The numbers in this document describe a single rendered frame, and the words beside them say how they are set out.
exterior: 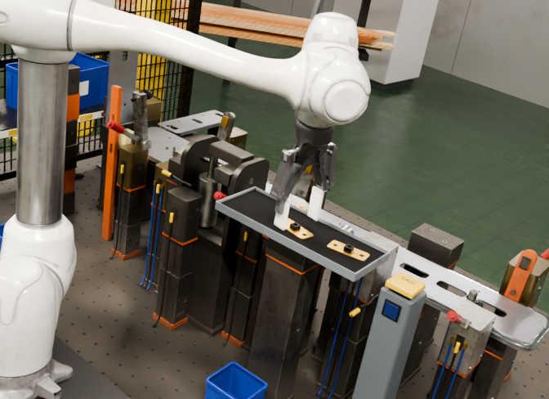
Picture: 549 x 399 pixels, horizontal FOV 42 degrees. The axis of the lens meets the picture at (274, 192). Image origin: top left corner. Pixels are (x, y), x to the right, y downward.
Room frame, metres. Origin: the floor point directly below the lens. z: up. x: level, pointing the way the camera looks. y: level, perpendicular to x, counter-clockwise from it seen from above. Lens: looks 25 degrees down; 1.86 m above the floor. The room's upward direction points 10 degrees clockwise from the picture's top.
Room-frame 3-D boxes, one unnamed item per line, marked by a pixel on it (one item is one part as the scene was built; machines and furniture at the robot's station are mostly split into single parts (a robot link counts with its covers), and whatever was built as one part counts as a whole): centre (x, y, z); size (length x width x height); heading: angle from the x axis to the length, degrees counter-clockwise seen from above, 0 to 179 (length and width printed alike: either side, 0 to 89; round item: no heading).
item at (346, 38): (1.34, -0.06, 1.54); 0.13 x 0.11 x 0.16; 8
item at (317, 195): (1.39, -0.09, 1.21); 0.03 x 0.01 x 0.07; 45
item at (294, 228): (1.35, -0.06, 1.17); 0.08 x 0.04 x 0.01; 45
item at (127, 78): (2.18, 0.54, 1.17); 0.12 x 0.01 x 0.34; 146
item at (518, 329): (1.76, -0.08, 1.00); 1.38 x 0.22 x 0.02; 56
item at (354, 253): (1.30, -0.17, 1.17); 0.08 x 0.04 x 0.01; 66
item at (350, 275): (1.36, -0.07, 1.16); 0.37 x 0.14 x 0.02; 56
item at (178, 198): (1.58, 0.22, 0.89); 0.09 x 0.08 x 0.38; 146
